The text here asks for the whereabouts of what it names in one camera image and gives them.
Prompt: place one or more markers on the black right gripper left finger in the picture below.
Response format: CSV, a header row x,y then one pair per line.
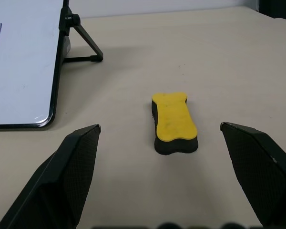
x,y
62,181

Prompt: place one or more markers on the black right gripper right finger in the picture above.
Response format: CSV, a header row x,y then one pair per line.
x,y
257,171

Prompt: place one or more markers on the yellow and black whiteboard eraser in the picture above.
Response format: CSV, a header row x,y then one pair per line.
x,y
174,119

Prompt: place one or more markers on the black-framed whiteboard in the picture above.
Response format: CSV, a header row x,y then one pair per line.
x,y
21,66

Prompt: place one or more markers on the black whiteboard stand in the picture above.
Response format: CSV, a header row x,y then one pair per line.
x,y
83,40

